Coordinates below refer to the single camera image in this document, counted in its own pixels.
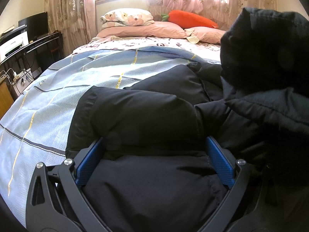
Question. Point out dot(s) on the wooden cabinet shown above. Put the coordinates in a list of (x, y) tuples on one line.
[(6, 99)]

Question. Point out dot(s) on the black puffer jacket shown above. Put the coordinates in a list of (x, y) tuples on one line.
[(154, 173)]

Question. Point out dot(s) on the floral white pillow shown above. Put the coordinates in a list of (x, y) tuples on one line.
[(126, 17)]

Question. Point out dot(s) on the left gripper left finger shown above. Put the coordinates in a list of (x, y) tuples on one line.
[(55, 200)]

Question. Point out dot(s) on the black desk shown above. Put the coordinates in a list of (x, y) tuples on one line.
[(41, 54)]

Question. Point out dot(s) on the blue checked quilt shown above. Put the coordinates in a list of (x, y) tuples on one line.
[(35, 128)]

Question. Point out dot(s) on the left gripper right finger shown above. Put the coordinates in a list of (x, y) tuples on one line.
[(233, 173)]

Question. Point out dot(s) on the white power strip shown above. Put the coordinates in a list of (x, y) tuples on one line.
[(19, 75)]

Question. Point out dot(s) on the pink pillow right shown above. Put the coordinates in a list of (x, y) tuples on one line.
[(204, 35)]

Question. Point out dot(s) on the white printer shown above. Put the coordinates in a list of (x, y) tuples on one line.
[(13, 44)]

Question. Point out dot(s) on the pink lace curtain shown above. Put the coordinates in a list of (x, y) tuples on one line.
[(76, 18)]

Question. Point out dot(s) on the long pink pillow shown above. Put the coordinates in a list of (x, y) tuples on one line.
[(161, 29)]

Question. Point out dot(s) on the pink floral bed sheet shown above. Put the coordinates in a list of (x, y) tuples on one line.
[(149, 44)]

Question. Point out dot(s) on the orange carrot plush pillow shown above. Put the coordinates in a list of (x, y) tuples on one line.
[(188, 20)]

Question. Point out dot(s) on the black computer monitor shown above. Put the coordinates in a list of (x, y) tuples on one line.
[(36, 25)]

